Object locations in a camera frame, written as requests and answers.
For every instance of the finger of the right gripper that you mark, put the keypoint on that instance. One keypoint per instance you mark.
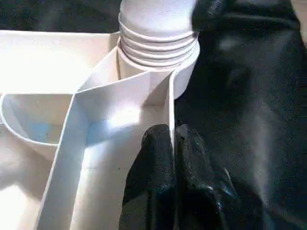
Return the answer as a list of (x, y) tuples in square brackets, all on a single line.
[(208, 12)]

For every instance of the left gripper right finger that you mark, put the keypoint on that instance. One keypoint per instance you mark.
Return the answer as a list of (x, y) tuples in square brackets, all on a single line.
[(206, 191)]

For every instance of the white plastic table leg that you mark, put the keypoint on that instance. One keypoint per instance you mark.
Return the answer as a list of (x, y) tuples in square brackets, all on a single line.
[(158, 28)]

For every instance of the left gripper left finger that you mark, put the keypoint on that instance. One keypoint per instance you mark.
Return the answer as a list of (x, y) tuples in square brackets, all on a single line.
[(151, 187)]

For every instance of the white plastic table top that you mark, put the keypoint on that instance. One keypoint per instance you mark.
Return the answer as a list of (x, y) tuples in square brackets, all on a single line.
[(72, 120)]

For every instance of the black mat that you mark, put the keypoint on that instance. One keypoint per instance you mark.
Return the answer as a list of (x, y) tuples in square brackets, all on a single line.
[(254, 120)]

